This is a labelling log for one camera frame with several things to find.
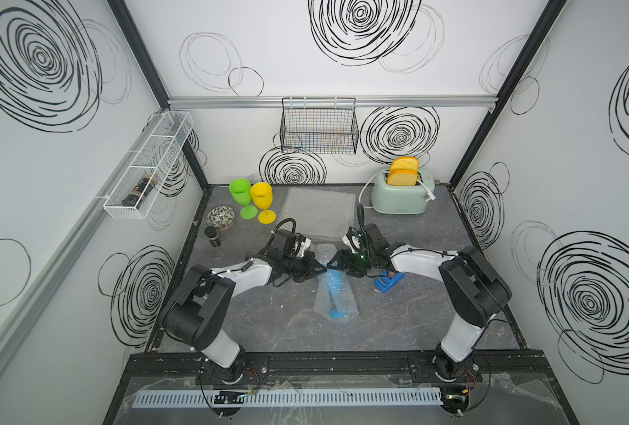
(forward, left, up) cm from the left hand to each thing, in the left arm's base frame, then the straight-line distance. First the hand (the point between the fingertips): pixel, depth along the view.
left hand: (327, 270), depth 85 cm
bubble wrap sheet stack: (+30, +3, -7) cm, 31 cm away
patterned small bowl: (+26, +43, -7) cm, 51 cm away
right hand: (+2, -2, -3) cm, 4 cm away
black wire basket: (+70, +4, +9) cm, 71 cm away
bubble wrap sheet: (-8, -6, -2) cm, 10 cm away
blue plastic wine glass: (-3, -2, 0) cm, 4 cm away
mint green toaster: (+28, -28, +4) cm, 40 cm away
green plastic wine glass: (+30, +33, +6) cm, 45 cm away
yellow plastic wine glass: (+27, +24, +7) cm, 37 cm away
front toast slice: (+32, -27, +12) cm, 44 cm away
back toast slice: (+38, -29, +14) cm, 50 cm away
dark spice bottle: (+13, +41, +1) cm, 43 cm away
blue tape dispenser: (0, -21, -5) cm, 22 cm away
